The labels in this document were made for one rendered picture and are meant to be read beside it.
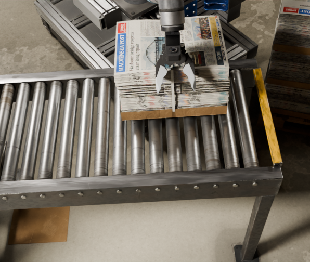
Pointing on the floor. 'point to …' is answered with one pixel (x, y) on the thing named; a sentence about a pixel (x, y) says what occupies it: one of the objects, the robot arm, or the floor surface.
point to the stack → (300, 65)
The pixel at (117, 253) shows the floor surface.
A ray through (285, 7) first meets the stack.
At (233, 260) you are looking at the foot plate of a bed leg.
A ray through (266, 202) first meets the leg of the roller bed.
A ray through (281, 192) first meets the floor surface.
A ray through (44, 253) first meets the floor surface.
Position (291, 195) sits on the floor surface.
